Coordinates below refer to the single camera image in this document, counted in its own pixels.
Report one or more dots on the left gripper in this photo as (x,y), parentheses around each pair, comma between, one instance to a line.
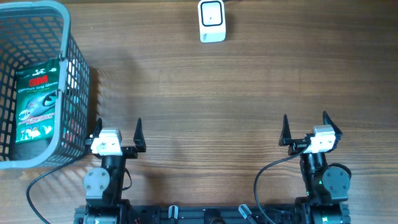
(131,152)

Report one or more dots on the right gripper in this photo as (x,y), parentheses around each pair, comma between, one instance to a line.
(297,145)

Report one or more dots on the green 3M gloves packet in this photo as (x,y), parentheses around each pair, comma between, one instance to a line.
(36,87)

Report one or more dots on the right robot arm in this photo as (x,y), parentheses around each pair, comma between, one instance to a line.
(326,184)

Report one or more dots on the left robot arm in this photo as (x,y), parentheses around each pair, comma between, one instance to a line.
(103,185)

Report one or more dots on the white barcode scanner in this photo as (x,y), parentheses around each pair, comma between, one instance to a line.
(212,22)

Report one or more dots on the grey plastic shopping basket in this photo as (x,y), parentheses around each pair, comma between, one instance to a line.
(33,32)

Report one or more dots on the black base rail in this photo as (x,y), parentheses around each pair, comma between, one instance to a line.
(277,213)

